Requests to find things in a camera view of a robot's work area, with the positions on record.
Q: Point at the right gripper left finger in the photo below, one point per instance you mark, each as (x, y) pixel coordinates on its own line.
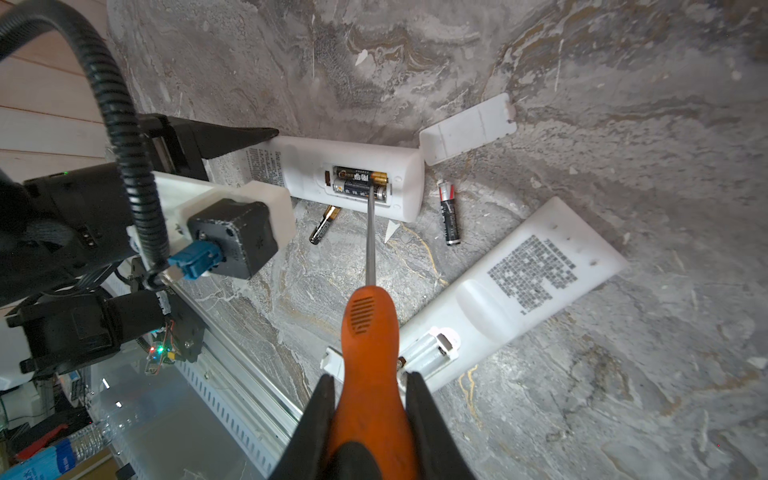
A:
(303, 457)

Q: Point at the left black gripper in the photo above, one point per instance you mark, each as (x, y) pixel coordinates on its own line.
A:
(181, 144)

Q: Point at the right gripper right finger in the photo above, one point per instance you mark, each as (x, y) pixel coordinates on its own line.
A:
(437, 453)

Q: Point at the orange handled screwdriver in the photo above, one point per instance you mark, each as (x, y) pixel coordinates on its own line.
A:
(370, 436)

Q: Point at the white remote control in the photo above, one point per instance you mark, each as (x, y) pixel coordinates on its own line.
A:
(332, 173)
(549, 261)

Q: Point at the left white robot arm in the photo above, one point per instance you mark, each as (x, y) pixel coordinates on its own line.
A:
(83, 255)

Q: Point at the black gold AAA battery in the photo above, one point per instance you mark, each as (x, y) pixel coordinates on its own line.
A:
(329, 216)

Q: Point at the black AAA battery upper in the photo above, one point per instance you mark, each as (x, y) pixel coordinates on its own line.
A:
(449, 212)

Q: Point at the aluminium mounting rail front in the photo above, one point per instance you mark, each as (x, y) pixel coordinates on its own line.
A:
(244, 373)

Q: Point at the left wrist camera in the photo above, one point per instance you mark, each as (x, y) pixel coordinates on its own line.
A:
(216, 229)

